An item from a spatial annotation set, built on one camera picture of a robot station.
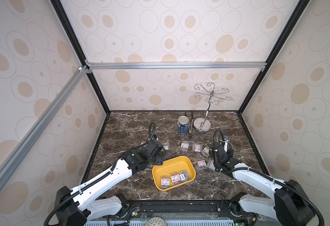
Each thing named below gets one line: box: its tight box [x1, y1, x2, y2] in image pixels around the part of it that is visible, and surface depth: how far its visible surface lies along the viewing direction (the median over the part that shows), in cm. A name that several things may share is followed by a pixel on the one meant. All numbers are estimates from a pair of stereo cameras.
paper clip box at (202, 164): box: [197, 160, 207, 170], surface depth 89 cm
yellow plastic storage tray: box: [151, 155, 197, 192], surface depth 86 cm
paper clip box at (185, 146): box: [180, 141, 190, 152], surface depth 99 cm
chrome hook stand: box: [193, 82, 233, 133], surface depth 93 cm
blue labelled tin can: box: [177, 115, 190, 135], surface depth 102 cm
